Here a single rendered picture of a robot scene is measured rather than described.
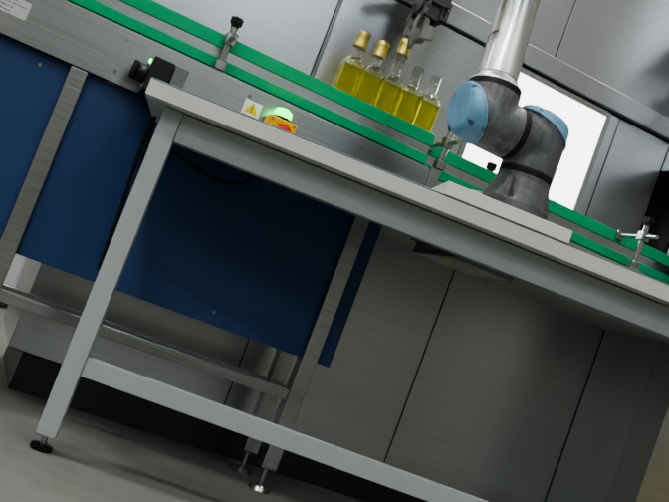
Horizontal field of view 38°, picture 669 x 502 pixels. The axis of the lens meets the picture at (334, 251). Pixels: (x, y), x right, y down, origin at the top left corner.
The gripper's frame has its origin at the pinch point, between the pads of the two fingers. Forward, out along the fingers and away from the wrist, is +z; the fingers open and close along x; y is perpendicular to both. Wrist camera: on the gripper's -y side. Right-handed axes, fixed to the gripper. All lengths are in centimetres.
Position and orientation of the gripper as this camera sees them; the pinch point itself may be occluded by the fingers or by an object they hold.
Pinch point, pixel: (405, 43)
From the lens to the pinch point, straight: 261.1
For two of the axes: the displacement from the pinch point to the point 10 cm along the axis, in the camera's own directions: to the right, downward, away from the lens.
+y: 8.7, 3.6, 3.2
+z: -3.5, 9.3, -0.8
